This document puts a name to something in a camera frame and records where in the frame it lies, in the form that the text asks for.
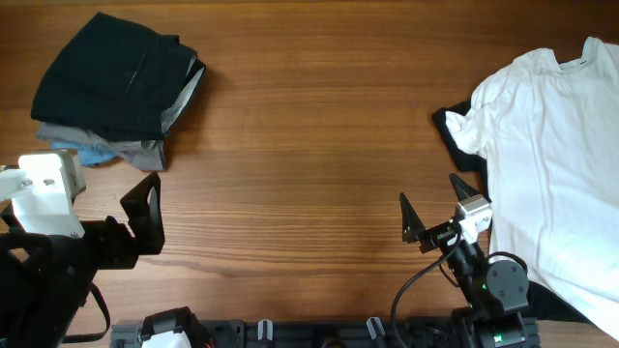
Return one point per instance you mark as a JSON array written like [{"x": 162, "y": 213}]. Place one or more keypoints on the black garment under t-shirt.
[{"x": 464, "y": 162}]

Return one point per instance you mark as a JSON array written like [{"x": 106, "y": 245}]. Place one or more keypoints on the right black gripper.
[{"x": 412, "y": 229}]

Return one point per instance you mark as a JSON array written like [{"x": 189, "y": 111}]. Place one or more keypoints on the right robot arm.
[{"x": 494, "y": 285}]

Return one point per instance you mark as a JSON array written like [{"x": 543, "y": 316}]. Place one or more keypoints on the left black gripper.
[{"x": 145, "y": 206}]

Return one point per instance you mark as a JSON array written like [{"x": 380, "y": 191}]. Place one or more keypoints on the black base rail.
[{"x": 180, "y": 328}]

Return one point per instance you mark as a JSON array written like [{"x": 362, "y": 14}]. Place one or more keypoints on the black shorts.
[{"x": 120, "y": 80}]

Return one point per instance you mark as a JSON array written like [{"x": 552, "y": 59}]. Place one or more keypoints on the white t-shirt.
[{"x": 548, "y": 132}]

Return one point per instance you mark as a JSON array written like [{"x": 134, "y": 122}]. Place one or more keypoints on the folded grey shorts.
[{"x": 142, "y": 154}]

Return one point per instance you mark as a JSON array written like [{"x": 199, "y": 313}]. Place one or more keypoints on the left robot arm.
[{"x": 45, "y": 280}]

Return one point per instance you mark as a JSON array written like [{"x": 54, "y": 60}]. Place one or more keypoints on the folded blue garment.
[{"x": 90, "y": 155}]

